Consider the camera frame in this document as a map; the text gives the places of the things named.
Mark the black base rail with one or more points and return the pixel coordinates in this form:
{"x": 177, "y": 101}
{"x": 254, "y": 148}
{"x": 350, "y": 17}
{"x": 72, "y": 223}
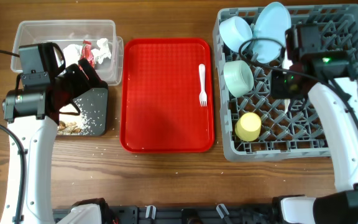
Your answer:
{"x": 219, "y": 214}

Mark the red serving tray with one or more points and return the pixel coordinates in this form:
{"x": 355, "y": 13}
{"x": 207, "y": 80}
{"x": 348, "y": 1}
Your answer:
{"x": 160, "y": 110}

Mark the white plastic spoon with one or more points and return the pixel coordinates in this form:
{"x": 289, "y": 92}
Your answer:
{"x": 286, "y": 65}

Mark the food scraps and rice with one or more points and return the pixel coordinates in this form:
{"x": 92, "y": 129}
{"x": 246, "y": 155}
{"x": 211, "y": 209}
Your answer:
{"x": 89, "y": 122}

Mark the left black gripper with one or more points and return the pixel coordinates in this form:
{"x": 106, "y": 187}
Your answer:
{"x": 83, "y": 84}

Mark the light blue plate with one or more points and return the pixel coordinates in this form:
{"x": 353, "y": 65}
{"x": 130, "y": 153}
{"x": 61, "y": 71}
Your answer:
{"x": 272, "y": 23}

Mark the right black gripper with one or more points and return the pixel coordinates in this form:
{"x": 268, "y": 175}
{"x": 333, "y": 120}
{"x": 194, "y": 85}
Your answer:
{"x": 276, "y": 91}

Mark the light blue small bowl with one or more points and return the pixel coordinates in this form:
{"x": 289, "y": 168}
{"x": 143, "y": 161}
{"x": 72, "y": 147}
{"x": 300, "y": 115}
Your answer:
{"x": 234, "y": 32}

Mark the yellow plastic cup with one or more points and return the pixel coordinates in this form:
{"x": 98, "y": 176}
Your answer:
{"x": 248, "y": 127}

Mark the mint green bowl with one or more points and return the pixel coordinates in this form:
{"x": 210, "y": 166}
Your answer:
{"x": 238, "y": 77}

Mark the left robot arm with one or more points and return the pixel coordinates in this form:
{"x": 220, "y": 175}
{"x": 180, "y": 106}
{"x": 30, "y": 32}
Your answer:
{"x": 32, "y": 115}

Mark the red snack wrapper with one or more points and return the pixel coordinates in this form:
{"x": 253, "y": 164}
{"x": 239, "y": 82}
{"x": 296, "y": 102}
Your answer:
{"x": 86, "y": 53}

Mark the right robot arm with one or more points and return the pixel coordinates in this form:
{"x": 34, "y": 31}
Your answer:
{"x": 328, "y": 81}

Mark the white plastic fork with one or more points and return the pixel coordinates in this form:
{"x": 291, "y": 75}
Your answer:
{"x": 202, "y": 75}

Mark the clear plastic waste bin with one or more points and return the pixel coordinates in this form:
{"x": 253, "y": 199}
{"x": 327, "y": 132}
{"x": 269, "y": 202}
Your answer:
{"x": 66, "y": 32}

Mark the black waste tray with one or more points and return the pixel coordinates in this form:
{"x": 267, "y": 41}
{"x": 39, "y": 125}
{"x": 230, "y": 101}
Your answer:
{"x": 95, "y": 98}

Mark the grey dishwasher rack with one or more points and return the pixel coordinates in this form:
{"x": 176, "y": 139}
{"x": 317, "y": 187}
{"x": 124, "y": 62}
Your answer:
{"x": 283, "y": 135}

